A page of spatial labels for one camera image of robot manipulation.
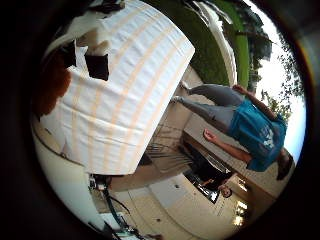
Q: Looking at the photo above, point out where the seated person in dark clothes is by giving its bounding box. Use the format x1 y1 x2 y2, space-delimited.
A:
184 143 234 199

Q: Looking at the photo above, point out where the white orange striped tablecloth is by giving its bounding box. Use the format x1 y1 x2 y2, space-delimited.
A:
39 0 196 176

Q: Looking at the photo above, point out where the person in teal shirt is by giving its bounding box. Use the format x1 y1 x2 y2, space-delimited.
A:
169 81 296 183

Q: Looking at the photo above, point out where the metal wall grille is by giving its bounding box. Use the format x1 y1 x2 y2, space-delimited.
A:
144 126 193 168

